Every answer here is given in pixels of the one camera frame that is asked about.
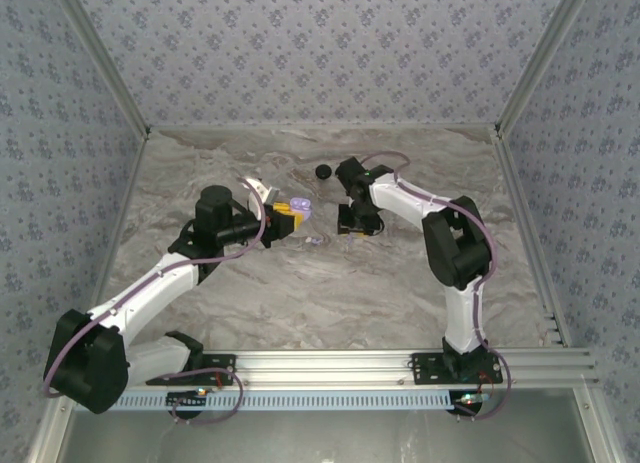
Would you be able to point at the aluminium mounting rail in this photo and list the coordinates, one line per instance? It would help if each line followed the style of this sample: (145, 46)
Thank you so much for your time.
(320, 368)

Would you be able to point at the black earbud charging case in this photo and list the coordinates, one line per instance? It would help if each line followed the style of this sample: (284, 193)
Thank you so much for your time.
(323, 171)

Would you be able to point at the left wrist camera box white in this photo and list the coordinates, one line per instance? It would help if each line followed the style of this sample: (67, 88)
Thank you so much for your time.
(262, 189)

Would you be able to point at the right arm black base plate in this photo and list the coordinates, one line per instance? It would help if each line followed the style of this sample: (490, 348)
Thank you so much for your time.
(425, 370)

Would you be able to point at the small controller board with LED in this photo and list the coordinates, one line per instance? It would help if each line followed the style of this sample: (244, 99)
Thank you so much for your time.
(470, 399)
(187, 398)

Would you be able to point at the purple earbud charging case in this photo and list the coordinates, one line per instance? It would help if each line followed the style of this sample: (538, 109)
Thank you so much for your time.
(301, 205)

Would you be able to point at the aluminium frame post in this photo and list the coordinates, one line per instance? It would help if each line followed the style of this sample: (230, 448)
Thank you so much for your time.
(539, 58)
(105, 58)

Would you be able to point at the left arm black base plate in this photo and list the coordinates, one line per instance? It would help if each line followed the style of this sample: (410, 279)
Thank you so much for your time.
(220, 370)

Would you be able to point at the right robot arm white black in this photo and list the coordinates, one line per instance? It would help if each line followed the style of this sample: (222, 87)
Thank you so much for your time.
(405, 198)

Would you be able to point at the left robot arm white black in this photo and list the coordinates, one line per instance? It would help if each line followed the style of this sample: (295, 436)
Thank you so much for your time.
(150, 288)

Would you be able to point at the grey metal lower panel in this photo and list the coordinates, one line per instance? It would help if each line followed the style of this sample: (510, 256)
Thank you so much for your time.
(320, 438)

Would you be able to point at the aluminium table side rail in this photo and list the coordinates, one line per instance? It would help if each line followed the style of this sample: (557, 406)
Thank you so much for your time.
(515, 183)
(130, 183)

